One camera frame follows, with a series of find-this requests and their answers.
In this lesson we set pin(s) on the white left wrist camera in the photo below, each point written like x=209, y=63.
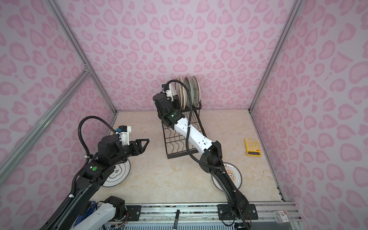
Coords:
x=123, y=134

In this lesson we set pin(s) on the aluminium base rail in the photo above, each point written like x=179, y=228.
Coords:
x=194, y=216

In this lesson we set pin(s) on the black two-tier dish rack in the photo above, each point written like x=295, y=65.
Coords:
x=175, y=139

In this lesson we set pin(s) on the blue handled tool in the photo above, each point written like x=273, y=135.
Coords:
x=86, y=212

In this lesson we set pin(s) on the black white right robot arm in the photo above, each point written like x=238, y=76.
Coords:
x=206, y=153

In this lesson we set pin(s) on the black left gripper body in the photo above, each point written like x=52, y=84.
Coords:
x=131, y=150

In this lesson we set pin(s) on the orange sunburst plate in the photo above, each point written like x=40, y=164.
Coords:
x=234, y=174
x=179, y=90

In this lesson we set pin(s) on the cat pumpkin star plate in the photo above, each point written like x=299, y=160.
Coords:
x=180, y=78

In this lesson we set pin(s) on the black marker pen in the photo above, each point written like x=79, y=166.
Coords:
x=175, y=225

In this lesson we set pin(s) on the white floral speckled plate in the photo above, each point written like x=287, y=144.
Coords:
x=196, y=91

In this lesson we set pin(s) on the yellow calculator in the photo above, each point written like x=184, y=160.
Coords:
x=252, y=147

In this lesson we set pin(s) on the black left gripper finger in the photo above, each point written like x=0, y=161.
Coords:
x=142, y=141
x=140, y=149

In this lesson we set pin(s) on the white red label tag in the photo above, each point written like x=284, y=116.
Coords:
x=281, y=216

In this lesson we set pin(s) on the light blue flower plate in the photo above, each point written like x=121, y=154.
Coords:
x=190, y=94

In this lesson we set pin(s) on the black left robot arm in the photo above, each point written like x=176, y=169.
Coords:
x=95, y=171

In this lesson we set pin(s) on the diagonal aluminium frame bar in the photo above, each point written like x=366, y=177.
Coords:
x=23, y=147

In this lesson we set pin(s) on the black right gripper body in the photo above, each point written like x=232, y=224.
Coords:
x=176, y=103

